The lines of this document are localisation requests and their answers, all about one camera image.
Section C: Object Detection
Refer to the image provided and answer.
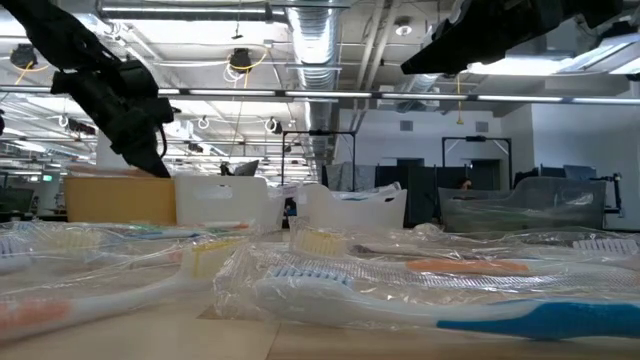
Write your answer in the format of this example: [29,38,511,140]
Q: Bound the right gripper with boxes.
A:
[399,0,626,77]

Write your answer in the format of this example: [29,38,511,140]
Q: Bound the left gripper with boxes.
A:
[51,62,175,180]

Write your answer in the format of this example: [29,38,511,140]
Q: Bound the blue toothbrush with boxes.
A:
[571,237,640,255]
[127,227,202,240]
[213,243,640,344]
[332,182,403,202]

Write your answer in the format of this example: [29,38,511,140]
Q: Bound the white building column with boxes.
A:
[95,130,129,170]

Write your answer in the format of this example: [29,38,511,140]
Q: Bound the orange plastic bin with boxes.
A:
[63,174,178,226]

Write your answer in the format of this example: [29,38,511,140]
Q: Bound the bright ceiling light panel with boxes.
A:
[464,53,569,77]

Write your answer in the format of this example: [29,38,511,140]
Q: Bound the narrow white plastic bin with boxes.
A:
[173,174,286,234]

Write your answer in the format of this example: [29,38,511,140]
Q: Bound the long linear light bar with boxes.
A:
[0,84,640,105]

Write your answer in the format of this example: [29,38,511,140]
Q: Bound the tilted background monitor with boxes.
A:
[219,158,261,177]

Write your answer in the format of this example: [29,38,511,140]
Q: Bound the black ceiling device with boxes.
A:
[9,43,37,70]
[228,46,254,75]

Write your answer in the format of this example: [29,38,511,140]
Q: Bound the angled ceiling light panel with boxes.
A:
[559,30,640,76]

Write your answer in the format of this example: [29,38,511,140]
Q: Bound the background computer monitor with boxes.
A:
[563,163,599,181]

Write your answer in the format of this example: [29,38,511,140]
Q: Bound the dark translucent plastic bin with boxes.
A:
[438,177,609,234]

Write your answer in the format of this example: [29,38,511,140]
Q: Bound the wide white plastic bin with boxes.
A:
[294,182,409,231]

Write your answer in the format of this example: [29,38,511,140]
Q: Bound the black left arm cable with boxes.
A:
[155,122,170,160]

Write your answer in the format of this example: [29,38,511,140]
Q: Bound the yellow hanging cord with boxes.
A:
[454,73,466,126]

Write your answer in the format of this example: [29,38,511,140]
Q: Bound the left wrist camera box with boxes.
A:
[118,59,160,99]

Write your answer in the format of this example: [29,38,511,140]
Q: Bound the black metal rig frame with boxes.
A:
[441,134,513,184]

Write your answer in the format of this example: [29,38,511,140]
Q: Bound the yellow ceiling cable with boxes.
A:
[225,45,272,85]
[10,49,51,86]

